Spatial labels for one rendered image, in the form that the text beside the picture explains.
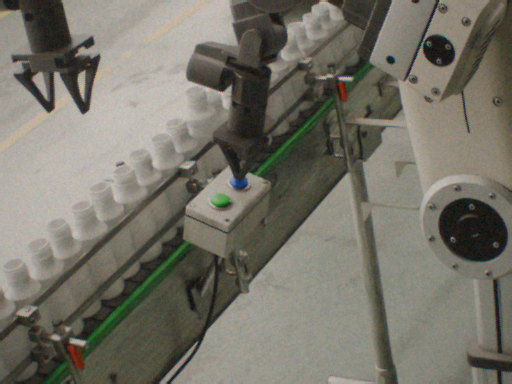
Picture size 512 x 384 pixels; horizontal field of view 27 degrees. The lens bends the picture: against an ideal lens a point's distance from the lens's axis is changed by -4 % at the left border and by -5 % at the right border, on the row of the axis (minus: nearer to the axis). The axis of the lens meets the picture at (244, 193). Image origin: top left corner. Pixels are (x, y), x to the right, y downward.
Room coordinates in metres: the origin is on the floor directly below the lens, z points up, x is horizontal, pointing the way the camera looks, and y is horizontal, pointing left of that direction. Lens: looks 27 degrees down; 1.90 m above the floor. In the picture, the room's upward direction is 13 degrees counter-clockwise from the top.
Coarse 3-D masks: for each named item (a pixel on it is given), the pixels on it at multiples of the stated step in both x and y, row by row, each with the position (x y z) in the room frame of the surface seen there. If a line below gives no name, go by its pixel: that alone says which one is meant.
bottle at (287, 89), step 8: (280, 56) 2.04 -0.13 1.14; (272, 64) 2.03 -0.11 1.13; (280, 64) 2.03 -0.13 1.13; (288, 64) 2.04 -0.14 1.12; (280, 72) 2.02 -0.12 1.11; (288, 80) 2.03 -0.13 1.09; (288, 88) 2.03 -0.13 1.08; (288, 96) 2.02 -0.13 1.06; (288, 104) 2.02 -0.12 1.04; (296, 112) 2.03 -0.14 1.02; (288, 120) 2.02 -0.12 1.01
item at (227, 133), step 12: (240, 108) 1.53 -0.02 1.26; (252, 108) 1.53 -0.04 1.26; (264, 108) 1.54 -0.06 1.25; (228, 120) 1.56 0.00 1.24; (240, 120) 1.53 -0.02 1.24; (252, 120) 1.53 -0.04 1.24; (264, 120) 1.55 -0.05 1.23; (276, 120) 1.59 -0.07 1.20; (216, 132) 1.55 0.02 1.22; (228, 132) 1.55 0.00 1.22; (240, 132) 1.54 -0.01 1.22; (252, 132) 1.53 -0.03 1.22; (264, 132) 1.55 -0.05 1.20; (228, 144) 1.52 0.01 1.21; (240, 144) 1.52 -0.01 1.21; (252, 144) 1.52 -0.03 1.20
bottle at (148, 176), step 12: (132, 156) 1.68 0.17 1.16; (144, 156) 1.66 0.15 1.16; (144, 168) 1.66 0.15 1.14; (156, 168) 1.68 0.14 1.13; (144, 180) 1.65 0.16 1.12; (156, 180) 1.65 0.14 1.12; (156, 204) 1.65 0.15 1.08; (168, 204) 1.66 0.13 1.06; (156, 216) 1.64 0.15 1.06; (168, 216) 1.66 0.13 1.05; (168, 240) 1.65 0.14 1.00
